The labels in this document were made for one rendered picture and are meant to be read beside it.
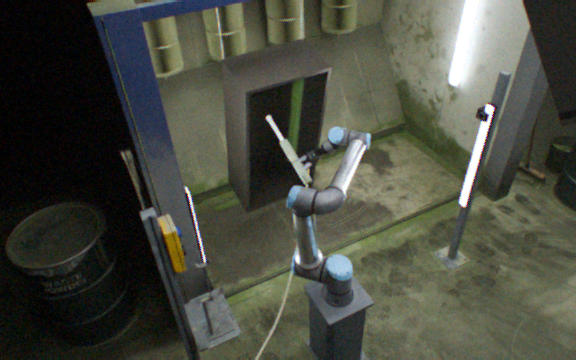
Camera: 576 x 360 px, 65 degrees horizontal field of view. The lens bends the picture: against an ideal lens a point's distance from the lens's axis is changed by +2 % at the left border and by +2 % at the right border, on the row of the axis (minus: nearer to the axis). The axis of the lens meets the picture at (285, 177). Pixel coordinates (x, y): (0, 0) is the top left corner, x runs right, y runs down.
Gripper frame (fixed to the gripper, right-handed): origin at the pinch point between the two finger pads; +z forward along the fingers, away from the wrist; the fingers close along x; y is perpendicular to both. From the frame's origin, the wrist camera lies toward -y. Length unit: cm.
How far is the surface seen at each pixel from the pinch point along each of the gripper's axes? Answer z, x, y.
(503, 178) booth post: -113, -89, 170
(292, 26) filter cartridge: -38, 118, 111
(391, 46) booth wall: -105, 80, 226
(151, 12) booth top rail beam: -5, 74, -101
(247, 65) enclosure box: -9, 69, -5
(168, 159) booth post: 41, 33, -63
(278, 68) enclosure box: -23, 58, 0
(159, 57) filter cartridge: 58, 141, 50
